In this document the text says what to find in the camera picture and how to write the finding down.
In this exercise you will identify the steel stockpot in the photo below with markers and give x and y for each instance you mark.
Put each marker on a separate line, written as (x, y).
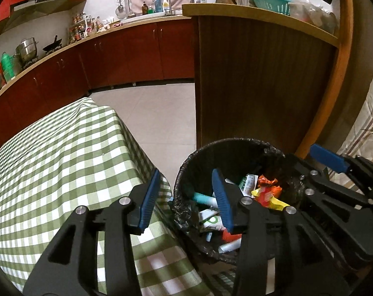
(26, 51)

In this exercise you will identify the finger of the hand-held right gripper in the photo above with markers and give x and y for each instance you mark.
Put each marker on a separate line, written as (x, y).
(306, 172)
(328, 158)

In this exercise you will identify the brown bottle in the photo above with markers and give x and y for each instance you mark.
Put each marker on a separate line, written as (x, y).
(144, 8)

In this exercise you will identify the yellow gold wrapper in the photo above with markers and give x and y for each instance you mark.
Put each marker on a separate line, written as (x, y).
(275, 203)

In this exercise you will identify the grey mailer bag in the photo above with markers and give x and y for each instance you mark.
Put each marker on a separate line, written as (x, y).
(246, 183)

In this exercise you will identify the red plastic bag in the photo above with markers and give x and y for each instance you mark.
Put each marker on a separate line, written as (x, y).
(231, 236)

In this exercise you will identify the green thermos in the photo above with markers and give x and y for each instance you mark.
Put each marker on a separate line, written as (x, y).
(7, 66)

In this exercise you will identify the green white checked tablecloth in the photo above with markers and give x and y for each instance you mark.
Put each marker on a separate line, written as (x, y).
(66, 160)

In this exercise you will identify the dark red base cabinets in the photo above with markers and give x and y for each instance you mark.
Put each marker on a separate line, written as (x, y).
(127, 55)

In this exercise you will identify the hanging metal strainer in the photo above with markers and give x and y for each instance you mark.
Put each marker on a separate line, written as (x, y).
(121, 10)

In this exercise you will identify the black bin with liner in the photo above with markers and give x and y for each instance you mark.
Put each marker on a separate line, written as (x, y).
(198, 166)

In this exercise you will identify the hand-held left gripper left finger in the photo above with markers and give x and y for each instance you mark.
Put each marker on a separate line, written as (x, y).
(149, 203)

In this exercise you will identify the black wok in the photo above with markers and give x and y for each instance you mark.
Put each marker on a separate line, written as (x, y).
(52, 46)

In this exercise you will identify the blue bottle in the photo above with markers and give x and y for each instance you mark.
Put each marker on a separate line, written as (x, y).
(158, 6)

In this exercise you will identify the clear plastic containers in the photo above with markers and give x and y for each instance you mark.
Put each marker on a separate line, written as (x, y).
(312, 15)

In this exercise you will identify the striped beige cloth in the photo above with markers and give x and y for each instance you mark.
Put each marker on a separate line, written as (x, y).
(368, 123)

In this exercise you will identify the brown wooden counter unit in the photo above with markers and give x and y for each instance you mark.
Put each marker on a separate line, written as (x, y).
(251, 83)

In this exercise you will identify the spice rack with bottles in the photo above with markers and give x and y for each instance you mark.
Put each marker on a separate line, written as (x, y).
(80, 29)

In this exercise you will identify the white sink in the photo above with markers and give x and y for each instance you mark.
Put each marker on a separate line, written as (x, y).
(143, 19)

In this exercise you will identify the white yellow spray bottle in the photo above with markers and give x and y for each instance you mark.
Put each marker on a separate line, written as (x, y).
(166, 5)

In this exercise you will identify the steel range hood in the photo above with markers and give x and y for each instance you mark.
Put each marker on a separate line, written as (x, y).
(38, 4)

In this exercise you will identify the row of sauce bottles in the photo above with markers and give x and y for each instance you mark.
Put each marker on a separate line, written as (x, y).
(101, 24)

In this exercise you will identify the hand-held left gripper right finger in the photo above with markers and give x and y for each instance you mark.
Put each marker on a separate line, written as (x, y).
(223, 203)

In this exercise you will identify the teal plastic basket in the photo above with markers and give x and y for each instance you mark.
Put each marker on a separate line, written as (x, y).
(271, 4)

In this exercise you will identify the teal capped tube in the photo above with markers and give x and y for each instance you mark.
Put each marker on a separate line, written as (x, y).
(201, 197)

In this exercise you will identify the orange plastic bag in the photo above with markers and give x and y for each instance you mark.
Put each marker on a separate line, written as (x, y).
(269, 186)

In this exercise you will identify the white green packet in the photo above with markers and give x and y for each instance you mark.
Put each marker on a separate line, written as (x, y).
(209, 220)

